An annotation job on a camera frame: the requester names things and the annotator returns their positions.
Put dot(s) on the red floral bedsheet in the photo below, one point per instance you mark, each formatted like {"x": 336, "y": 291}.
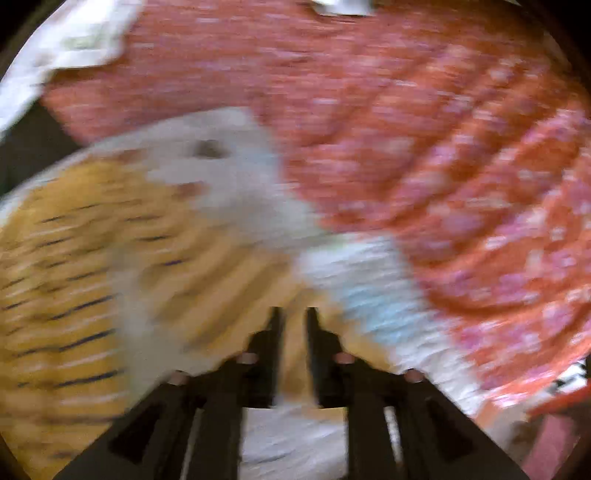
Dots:
{"x": 444, "y": 123}

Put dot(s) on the yellow striped small shirt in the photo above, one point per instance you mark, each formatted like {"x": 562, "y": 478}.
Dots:
{"x": 63, "y": 379}

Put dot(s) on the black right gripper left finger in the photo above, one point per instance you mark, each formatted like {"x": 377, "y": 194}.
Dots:
{"x": 189, "y": 427}

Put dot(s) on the white floral pillow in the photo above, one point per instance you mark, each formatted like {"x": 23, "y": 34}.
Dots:
{"x": 79, "y": 35}

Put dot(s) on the white quilted heart blanket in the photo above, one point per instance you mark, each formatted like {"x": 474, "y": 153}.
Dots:
{"x": 234, "y": 174}

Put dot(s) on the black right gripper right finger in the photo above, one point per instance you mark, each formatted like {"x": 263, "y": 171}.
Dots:
{"x": 399, "y": 426}

